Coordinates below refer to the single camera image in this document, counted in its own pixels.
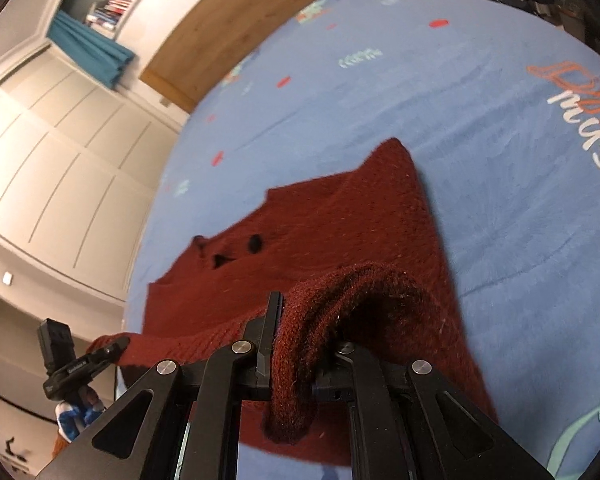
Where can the blue dinosaur print bedsheet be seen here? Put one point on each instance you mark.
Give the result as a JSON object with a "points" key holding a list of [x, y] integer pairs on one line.
{"points": [[501, 113]]}

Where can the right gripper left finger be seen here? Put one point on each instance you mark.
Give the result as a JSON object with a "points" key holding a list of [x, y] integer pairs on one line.
{"points": [[179, 421]]}

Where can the dark red knitted sweater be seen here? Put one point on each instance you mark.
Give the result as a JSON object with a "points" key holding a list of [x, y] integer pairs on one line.
{"points": [[356, 256]]}

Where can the wooden headboard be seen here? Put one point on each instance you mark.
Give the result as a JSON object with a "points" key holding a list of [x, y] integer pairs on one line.
{"points": [[208, 42]]}

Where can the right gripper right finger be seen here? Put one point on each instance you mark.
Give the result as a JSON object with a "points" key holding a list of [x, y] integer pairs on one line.
{"points": [[409, 422]]}

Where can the gloved left hand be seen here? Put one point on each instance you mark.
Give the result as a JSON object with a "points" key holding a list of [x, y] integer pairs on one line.
{"points": [[75, 415]]}

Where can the teal curtain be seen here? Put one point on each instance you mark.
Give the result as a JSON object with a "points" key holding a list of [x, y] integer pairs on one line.
{"points": [[99, 56]]}

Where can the white wardrobe with louvres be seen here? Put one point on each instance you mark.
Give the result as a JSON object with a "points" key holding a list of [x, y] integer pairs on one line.
{"points": [[79, 169]]}

